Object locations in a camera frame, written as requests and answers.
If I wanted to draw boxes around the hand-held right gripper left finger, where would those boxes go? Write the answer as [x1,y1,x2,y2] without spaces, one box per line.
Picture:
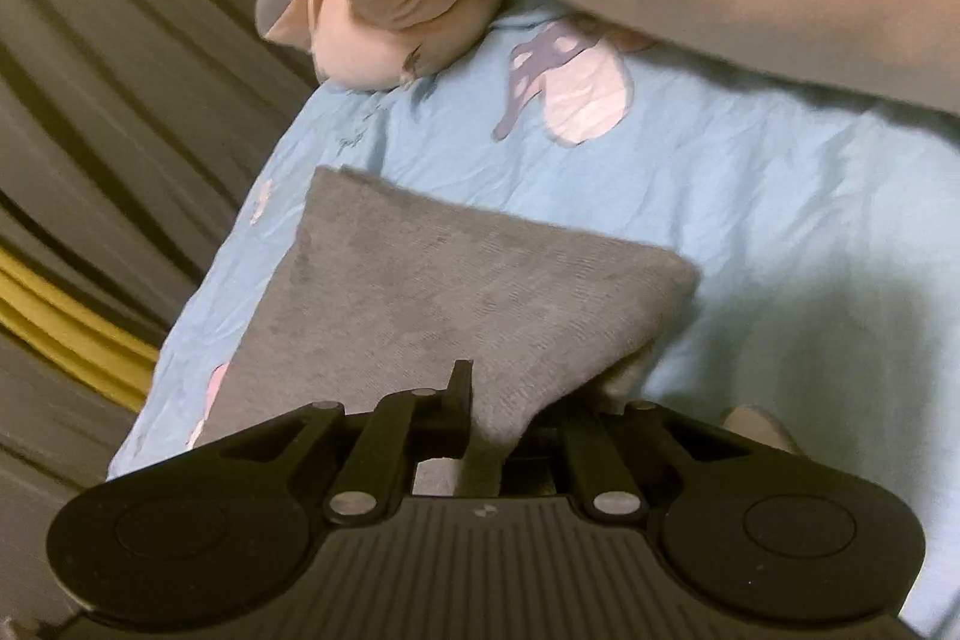
[214,359,475,525]

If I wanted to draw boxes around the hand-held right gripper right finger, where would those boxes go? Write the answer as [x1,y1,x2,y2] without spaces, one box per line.
[553,400,755,525]

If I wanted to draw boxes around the grey pants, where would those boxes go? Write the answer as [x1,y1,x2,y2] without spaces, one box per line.
[187,164,797,498]

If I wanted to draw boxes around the blue mushroom print bedsheet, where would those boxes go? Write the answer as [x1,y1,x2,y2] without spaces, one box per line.
[109,0,960,618]

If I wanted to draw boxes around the yellow curtain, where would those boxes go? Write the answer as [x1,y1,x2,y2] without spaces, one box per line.
[0,246,160,414]

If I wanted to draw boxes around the grey curtain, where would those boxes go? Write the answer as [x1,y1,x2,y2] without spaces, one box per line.
[0,0,320,640]

